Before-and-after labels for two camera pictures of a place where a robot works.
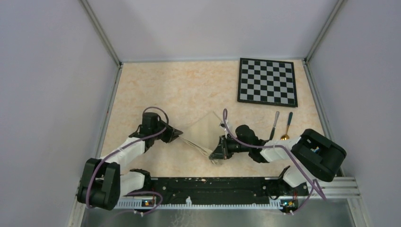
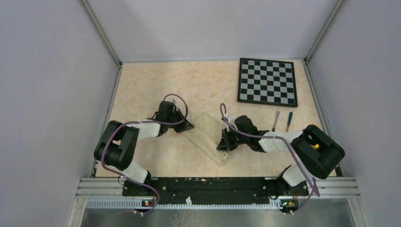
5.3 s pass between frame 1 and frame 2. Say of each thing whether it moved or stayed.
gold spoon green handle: stayed
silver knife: stayed
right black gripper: moved
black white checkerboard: stayed
